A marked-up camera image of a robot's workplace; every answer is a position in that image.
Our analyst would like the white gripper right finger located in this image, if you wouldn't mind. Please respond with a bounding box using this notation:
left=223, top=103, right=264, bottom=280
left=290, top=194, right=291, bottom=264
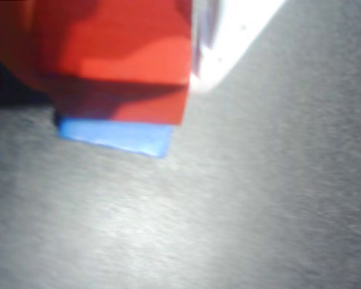
left=190, top=0, right=286, bottom=93

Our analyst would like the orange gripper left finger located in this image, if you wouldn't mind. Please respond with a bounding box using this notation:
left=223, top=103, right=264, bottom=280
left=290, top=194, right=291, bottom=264
left=0, top=0, right=57, bottom=102

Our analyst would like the red cube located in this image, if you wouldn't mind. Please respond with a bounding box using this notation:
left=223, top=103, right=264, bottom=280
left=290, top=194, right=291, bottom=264
left=26, top=0, right=194, bottom=126

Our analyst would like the blue cube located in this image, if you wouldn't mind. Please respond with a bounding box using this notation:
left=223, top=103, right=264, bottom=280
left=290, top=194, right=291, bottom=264
left=54, top=116, right=173, bottom=158

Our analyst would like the black table mat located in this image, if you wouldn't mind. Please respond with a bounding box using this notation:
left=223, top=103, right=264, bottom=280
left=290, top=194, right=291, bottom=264
left=0, top=0, right=361, bottom=289

